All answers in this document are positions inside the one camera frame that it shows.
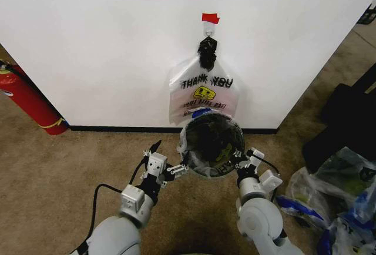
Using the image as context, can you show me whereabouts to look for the clear wall hook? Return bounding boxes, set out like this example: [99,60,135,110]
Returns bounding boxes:
[203,21,217,38]

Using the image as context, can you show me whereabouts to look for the clear plastic bag blue contents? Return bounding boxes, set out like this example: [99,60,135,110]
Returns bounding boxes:
[316,216,376,255]

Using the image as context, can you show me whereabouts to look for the white thank you plastic bag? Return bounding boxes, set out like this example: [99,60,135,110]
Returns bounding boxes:
[167,36,240,126]

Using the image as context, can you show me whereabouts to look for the black fabric case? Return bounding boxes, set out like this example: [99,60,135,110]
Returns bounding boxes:
[301,62,376,175]

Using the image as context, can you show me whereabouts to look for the red fire extinguisher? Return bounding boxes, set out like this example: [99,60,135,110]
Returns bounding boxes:
[0,59,69,136]

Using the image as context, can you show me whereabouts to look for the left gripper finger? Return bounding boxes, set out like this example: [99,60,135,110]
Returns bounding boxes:
[142,139,163,165]
[165,162,190,180]

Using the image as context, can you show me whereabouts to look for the clear printed bin liner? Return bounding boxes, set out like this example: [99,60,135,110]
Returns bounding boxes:
[176,112,247,180]

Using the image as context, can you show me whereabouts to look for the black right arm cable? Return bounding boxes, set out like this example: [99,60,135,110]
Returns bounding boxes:
[254,155,281,203]

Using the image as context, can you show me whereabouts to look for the black baseboard strip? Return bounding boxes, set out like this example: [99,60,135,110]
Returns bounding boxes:
[68,125,278,135]

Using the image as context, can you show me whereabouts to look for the clear plastic bag blue print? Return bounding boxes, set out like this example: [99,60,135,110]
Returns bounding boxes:
[276,166,334,231]

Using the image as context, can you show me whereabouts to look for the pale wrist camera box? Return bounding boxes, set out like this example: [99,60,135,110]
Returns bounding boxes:
[146,152,169,177]
[248,147,266,168]

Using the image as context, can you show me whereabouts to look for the clear plastic bag dark contents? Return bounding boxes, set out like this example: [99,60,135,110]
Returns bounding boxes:
[315,146,376,223]

